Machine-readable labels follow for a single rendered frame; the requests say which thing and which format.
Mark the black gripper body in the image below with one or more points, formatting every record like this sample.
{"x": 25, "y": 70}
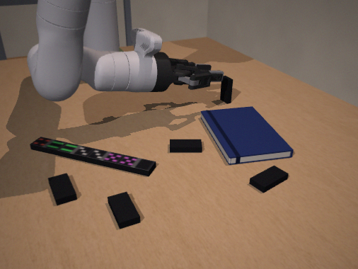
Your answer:
{"x": 167, "y": 73}

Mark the black domino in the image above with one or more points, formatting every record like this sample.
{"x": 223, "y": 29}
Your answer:
{"x": 185, "y": 146}
{"x": 74, "y": 151}
{"x": 268, "y": 179}
{"x": 226, "y": 89}
{"x": 104, "y": 158}
{"x": 123, "y": 210}
{"x": 62, "y": 189}
{"x": 136, "y": 165}
{"x": 46, "y": 145}

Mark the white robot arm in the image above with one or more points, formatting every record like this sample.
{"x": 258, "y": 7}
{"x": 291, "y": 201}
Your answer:
{"x": 63, "y": 50}

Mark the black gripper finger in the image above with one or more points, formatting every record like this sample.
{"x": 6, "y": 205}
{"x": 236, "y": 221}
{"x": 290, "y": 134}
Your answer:
{"x": 200, "y": 78}
{"x": 186, "y": 63}

